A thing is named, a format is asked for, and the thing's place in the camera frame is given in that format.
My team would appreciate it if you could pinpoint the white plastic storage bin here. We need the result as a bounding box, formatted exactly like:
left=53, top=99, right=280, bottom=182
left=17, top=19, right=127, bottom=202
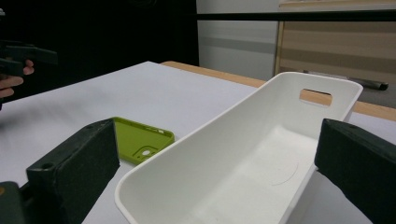
left=114, top=71, right=364, bottom=224

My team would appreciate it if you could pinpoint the white cabinet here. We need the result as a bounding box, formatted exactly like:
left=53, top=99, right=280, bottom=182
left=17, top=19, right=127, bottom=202
left=195, top=0, right=280, bottom=82

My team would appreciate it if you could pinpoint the light wooden desk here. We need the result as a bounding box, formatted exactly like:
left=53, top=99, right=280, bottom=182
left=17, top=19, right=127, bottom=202
left=274, top=0, right=396, bottom=86

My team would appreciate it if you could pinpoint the green phone case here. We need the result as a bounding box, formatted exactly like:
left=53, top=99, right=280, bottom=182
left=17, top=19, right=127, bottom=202
left=111, top=116, right=176, bottom=166

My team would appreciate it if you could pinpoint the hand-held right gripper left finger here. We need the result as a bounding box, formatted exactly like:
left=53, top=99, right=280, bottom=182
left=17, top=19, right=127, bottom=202
left=26, top=118, right=121, bottom=224

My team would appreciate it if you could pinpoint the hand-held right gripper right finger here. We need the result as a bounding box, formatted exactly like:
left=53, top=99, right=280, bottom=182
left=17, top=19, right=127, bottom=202
left=314, top=118, right=396, bottom=224

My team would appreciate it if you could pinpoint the black curtain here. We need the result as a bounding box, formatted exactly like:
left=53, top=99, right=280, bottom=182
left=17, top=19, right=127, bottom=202
left=0, top=0, right=200, bottom=105

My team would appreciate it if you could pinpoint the light wooden board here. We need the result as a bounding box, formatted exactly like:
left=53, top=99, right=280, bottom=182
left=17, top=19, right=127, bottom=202
left=161, top=61, right=396, bottom=122

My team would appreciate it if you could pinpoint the black horizontal frame bar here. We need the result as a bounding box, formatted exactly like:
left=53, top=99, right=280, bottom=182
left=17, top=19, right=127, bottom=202
left=195, top=8, right=396, bottom=22

